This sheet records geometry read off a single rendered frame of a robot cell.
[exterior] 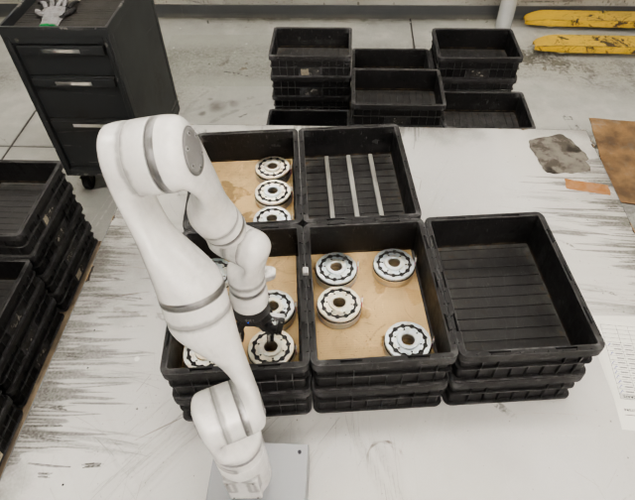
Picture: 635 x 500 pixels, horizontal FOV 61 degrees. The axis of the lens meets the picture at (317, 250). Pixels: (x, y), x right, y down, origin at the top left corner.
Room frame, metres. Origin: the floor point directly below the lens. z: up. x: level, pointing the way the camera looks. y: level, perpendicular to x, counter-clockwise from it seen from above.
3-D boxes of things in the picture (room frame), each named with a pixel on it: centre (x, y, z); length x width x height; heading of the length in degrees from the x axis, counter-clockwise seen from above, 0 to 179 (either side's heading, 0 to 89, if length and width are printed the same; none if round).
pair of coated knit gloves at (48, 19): (2.28, 1.10, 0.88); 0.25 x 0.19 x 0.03; 176
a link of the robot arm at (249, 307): (0.65, 0.13, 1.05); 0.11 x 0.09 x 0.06; 175
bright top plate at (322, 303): (0.74, -0.05, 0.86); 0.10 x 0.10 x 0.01
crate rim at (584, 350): (0.75, -0.42, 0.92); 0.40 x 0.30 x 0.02; 2
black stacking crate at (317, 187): (1.14, -0.11, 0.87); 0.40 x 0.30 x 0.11; 2
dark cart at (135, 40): (2.39, 1.01, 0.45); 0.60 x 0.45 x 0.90; 176
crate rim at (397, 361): (0.74, -0.12, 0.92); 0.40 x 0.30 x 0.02; 2
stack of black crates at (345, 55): (2.53, 0.00, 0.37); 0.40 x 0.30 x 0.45; 86
